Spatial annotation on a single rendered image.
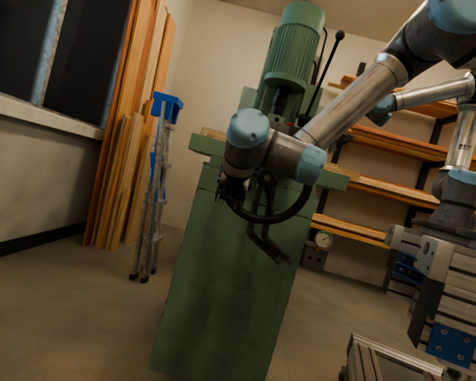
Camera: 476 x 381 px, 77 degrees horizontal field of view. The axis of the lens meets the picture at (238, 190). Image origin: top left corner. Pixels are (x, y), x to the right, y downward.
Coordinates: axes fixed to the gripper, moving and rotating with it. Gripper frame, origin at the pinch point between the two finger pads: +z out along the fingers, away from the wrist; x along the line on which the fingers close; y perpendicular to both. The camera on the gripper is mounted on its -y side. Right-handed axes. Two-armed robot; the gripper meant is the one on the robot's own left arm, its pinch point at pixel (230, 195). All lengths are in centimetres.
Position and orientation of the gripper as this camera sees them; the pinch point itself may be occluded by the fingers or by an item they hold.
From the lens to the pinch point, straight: 85.6
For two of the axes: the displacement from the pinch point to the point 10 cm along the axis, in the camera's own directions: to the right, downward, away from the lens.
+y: -2.4, 8.6, -4.6
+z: -1.3, 4.4, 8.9
